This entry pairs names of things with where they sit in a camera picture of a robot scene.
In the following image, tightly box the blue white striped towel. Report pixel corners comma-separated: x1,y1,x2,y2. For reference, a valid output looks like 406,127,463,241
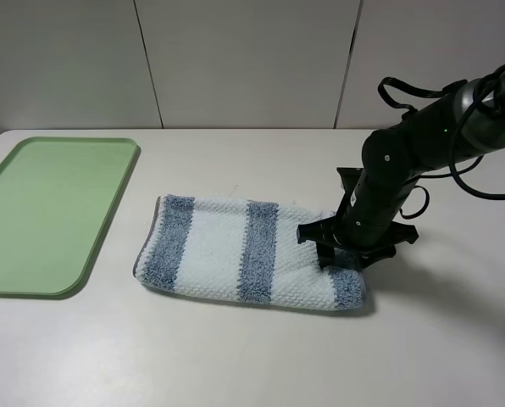
133,195,366,312

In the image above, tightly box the green plastic tray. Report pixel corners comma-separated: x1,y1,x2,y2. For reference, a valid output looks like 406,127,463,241
0,137,140,298

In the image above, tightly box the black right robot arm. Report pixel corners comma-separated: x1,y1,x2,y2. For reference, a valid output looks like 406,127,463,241
297,64,505,267

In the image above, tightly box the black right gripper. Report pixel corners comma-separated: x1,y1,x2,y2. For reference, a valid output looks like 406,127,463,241
297,167,419,269

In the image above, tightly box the black right camera cable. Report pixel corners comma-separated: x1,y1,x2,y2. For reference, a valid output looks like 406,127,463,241
377,63,505,220

